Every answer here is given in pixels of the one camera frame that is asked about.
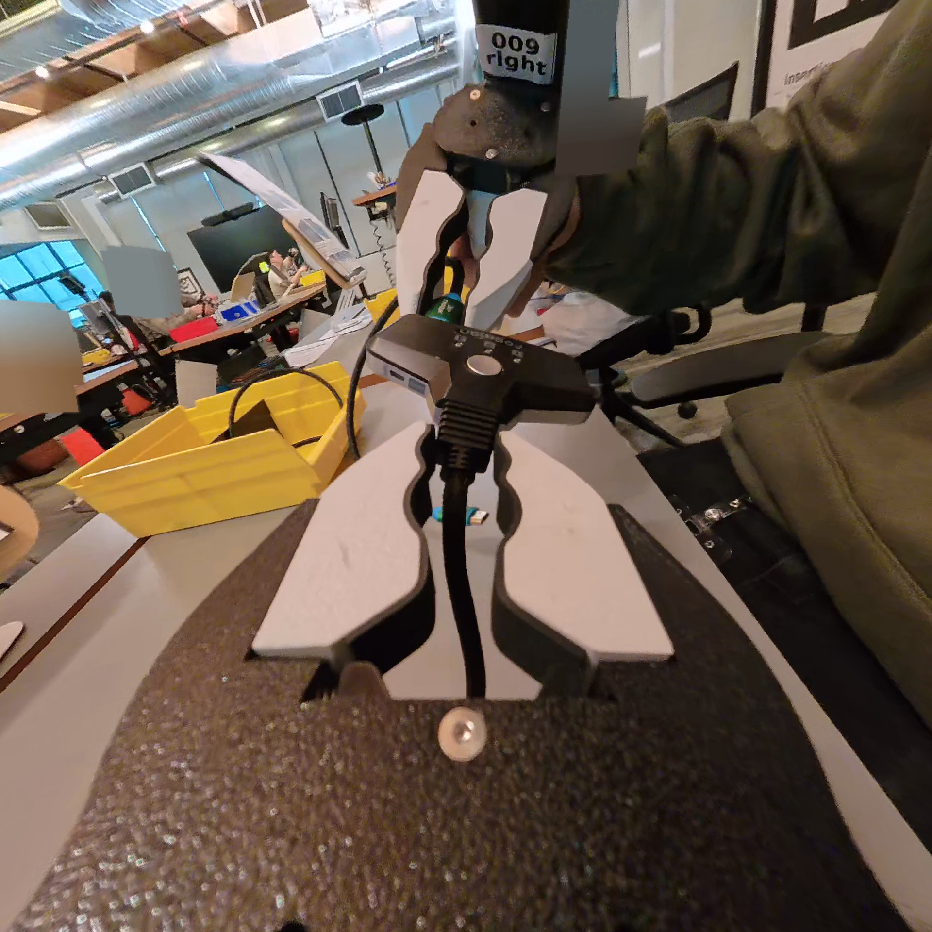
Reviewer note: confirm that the red box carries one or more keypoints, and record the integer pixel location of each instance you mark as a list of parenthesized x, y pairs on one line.
[(193, 331)]

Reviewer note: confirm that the person's green hoodie torso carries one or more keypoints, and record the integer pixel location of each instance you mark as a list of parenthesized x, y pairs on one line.
[(859, 473)]

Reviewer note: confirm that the black monitor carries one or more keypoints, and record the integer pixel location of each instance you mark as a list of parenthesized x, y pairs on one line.
[(233, 247)]

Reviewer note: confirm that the silver air duct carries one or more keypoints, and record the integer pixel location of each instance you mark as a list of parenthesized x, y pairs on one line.
[(218, 94)]

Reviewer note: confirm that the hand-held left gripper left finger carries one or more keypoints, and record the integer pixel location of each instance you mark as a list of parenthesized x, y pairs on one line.
[(342, 560)]

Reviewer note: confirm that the black floor lamp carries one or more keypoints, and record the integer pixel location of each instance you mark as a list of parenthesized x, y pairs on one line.
[(364, 115)]

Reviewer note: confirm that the black and white wall poster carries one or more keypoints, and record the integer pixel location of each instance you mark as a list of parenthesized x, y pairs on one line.
[(801, 65)]

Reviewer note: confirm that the wooden standing desk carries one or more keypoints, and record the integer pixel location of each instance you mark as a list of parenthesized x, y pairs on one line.
[(375, 198)]

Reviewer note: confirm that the black office chair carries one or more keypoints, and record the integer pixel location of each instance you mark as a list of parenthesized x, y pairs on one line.
[(713, 371)]

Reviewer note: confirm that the white plastic bag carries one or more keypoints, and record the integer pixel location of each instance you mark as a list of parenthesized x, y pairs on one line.
[(590, 324)]

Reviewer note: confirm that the yellow plastic bin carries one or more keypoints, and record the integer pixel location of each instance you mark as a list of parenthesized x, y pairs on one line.
[(182, 480)]

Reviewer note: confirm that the black bin divider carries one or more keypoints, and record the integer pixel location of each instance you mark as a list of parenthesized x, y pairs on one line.
[(255, 422)]

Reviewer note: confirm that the person's right hand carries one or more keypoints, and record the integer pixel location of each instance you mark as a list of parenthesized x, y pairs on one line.
[(559, 233)]

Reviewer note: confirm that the black usb hub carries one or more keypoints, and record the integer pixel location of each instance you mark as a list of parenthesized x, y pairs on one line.
[(531, 378)]

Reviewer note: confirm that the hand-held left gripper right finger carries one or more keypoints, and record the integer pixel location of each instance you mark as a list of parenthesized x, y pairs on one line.
[(575, 575)]

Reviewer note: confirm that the tilted document holder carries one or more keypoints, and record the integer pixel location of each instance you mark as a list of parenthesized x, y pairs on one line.
[(291, 211)]

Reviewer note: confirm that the blue usb stick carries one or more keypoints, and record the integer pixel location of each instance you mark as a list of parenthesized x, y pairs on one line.
[(459, 517)]

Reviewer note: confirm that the white stand base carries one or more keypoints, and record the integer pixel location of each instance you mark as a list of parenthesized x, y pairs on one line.
[(9, 639)]

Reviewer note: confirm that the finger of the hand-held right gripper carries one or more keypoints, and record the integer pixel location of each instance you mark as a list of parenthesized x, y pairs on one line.
[(426, 218), (517, 247)]

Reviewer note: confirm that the black mesh chair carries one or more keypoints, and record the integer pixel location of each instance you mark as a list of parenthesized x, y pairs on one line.
[(703, 94)]

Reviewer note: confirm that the person's right forearm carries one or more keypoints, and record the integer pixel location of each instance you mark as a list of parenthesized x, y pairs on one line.
[(728, 204)]

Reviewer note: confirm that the background work table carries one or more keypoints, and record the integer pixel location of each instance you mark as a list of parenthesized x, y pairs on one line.
[(240, 327)]

